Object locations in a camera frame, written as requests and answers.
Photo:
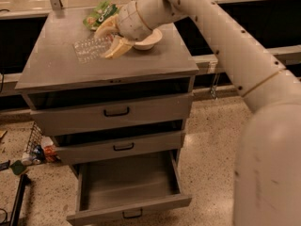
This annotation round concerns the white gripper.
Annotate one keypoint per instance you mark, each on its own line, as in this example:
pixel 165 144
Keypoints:
pixel 133 23

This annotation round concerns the clear plastic water bottle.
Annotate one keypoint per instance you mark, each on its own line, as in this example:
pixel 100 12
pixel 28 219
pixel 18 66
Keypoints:
pixel 92 48

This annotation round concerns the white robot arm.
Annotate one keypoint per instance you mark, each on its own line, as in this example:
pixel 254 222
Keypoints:
pixel 267 188

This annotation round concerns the grey drawer cabinet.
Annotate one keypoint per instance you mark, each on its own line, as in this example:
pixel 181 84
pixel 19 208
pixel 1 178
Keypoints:
pixel 54 78

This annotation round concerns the grey top drawer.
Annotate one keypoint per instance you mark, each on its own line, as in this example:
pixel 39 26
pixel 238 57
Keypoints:
pixel 89 118

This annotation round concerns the grey middle drawer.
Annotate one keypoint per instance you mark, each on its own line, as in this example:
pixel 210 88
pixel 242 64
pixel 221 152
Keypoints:
pixel 115 148

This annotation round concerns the grey open bottom drawer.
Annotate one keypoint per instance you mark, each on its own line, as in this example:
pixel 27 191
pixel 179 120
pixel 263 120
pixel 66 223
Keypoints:
pixel 127 187

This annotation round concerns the green snack bag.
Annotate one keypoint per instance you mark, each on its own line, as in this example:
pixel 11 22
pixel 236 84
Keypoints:
pixel 99 14

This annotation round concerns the white paper bowl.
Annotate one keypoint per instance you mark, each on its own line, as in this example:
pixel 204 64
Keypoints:
pixel 149 41

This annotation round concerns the green sponge on floor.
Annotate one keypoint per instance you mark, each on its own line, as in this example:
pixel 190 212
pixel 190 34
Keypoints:
pixel 18 168

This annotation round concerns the black pole on floor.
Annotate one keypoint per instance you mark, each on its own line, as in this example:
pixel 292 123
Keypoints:
pixel 16 211

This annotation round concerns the grey metal rail frame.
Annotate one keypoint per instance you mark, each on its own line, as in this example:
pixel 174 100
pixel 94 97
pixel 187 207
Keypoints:
pixel 288 11

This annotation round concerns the wire basket with items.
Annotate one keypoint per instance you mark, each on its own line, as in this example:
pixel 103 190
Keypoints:
pixel 39 149

